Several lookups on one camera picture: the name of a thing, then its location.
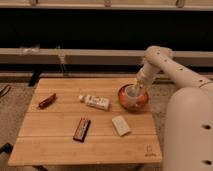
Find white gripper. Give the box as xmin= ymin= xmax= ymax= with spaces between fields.
xmin=133 ymin=66 xmax=157 ymax=96

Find white ceramic cup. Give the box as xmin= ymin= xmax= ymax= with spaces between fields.
xmin=125 ymin=85 xmax=141 ymax=106

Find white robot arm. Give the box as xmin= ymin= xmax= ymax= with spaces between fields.
xmin=136 ymin=46 xmax=213 ymax=171

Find orange ceramic bowl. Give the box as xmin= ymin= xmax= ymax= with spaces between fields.
xmin=118 ymin=84 xmax=149 ymax=112

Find white tube with label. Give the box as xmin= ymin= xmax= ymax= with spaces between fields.
xmin=79 ymin=95 xmax=110 ymax=110

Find white soap bar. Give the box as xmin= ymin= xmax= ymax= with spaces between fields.
xmin=112 ymin=116 xmax=131 ymax=136

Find wooden folding table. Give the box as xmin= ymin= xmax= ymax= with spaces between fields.
xmin=8 ymin=78 xmax=162 ymax=166

